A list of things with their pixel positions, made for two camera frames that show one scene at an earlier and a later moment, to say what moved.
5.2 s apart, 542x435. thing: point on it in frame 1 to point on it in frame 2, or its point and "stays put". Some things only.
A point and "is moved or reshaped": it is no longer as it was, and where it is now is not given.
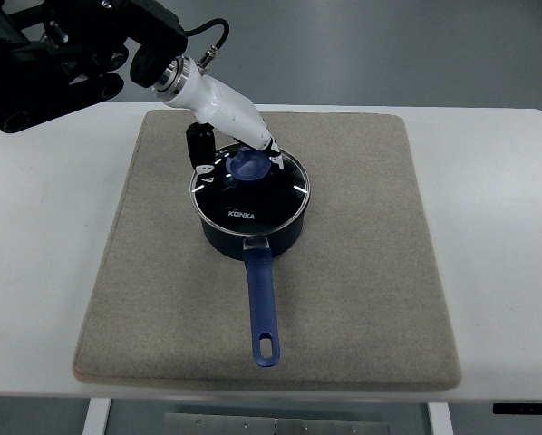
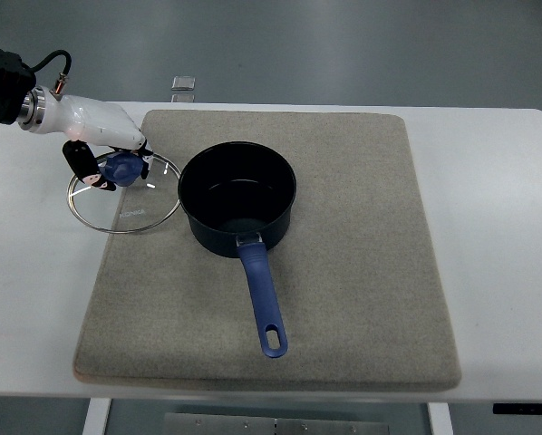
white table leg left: x=96 y=418 stays put
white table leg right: x=440 y=419 stays put
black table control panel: x=530 y=409 stays put
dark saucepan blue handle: x=257 y=251 is moved or reshaped
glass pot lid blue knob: x=252 y=193 to x=136 y=203
